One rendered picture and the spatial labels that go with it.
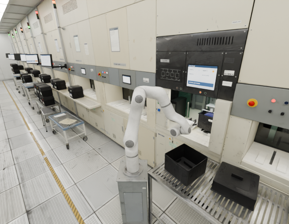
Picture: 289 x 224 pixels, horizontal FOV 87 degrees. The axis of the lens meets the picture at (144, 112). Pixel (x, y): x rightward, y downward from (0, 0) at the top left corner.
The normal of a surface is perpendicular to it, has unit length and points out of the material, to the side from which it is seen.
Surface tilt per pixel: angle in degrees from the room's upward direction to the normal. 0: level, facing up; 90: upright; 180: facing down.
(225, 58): 90
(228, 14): 92
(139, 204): 90
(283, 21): 90
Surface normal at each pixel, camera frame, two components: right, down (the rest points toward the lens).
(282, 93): -0.72, 0.29
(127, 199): -0.01, 0.39
